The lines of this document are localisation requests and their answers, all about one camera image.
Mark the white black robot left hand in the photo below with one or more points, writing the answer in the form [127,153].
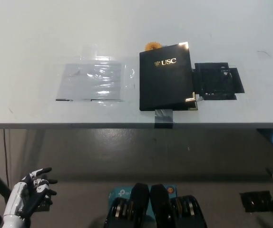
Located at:
[17,197]

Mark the black USC diary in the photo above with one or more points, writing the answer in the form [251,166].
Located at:
[165,83]

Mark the robot right black body block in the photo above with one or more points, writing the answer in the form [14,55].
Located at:
[177,211]

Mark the black tape patch on desk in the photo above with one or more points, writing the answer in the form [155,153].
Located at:
[213,80]

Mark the large black floor tape patch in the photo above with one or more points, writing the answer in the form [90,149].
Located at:
[257,200]

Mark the clear plastic covered sheet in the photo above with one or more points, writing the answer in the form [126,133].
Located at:
[91,80]

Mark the grey duct tape strip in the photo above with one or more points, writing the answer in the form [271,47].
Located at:
[164,117]

